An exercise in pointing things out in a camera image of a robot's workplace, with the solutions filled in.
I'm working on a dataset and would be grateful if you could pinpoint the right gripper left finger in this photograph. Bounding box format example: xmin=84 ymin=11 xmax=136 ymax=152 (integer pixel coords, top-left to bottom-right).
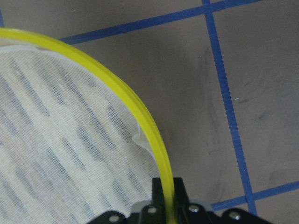
xmin=89 ymin=178 xmax=166 ymax=224

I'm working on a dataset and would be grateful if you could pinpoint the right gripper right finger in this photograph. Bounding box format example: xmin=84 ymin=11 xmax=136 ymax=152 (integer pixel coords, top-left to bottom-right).
xmin=173 ymin=177 xmax=269 ymax=224

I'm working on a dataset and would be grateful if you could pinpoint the yellow steamer basket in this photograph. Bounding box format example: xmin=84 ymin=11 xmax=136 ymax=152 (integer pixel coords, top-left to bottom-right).
xmin=0 ymin=27 xmax=176 ymax=222

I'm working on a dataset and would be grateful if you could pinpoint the white steamer cloth liner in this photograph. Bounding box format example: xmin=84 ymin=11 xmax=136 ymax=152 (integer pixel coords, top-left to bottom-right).
xmin=0 ymin=44 xmax=162 ymax=224

